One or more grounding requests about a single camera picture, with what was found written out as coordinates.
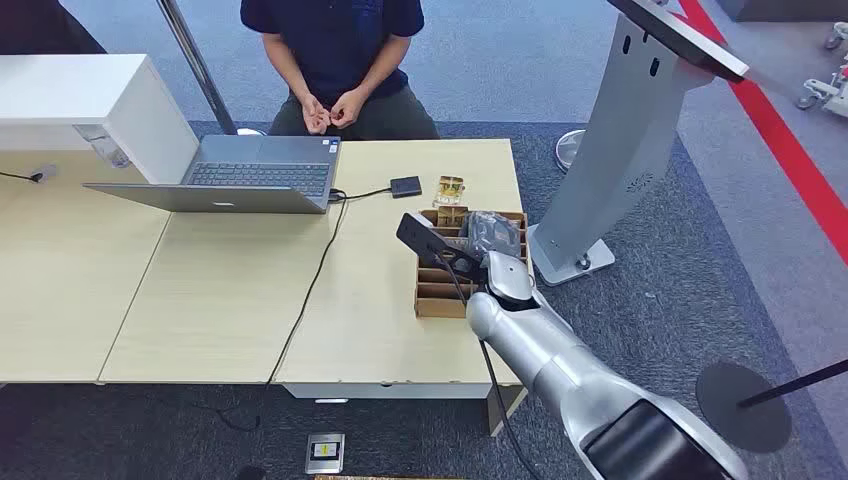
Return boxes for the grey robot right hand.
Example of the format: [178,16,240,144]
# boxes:
[459,209,529,266]

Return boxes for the gold card in sleeve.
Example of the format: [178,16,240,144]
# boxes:
[433,174,466,209]

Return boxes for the small black card reader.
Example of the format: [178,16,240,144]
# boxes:
[388,175,424,200]

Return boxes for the person's left hand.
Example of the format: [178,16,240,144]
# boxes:
[329,87,369,131]

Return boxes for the person's hand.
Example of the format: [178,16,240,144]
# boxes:
[329,87,369,131]
[299,93,333,136]

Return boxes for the person's right hand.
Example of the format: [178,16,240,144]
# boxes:
[299,93,333,136]

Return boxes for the person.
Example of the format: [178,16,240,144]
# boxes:
[239,0,441,142]

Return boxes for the cardboard divider box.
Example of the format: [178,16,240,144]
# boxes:
[413,208,530,321]

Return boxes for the silver kiosk stand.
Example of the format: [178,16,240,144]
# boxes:
[527,14,715,288]

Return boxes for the wooden desk leg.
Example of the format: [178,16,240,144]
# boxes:
[486,384,529,439]

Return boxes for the grey open laptop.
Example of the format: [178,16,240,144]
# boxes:
[82,135,342,216]

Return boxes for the black kiosk screen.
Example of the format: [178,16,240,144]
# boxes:
[606,0,751,85]

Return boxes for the silver floor socket box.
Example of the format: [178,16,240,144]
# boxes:
[304,433,347,476]

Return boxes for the black round stand base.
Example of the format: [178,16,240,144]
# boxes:
[694,361,794,456]

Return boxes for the black stand pole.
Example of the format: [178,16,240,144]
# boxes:
[737,358,848,409]

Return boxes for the silver stanchion pole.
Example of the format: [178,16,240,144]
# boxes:
[156,0,239,136]

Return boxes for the white wheeled cart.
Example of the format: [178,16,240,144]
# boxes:
[796,19,848,121]

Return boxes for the white cabinet box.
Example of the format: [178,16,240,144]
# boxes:
[0,53,201,186]

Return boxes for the dark bulky object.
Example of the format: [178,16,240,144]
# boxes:
[0,0,108,56]

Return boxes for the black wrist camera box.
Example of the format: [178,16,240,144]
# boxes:
[395,212,461,269]

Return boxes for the short black reader cable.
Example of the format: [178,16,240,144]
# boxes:
[329,187,393,203]

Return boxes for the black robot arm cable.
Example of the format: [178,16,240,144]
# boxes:
[433,250,543,480]

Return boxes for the long black power cable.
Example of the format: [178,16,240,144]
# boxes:
[213,195,350,434]

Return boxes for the grey plug with cable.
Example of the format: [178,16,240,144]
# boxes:
[0,164,58,185]

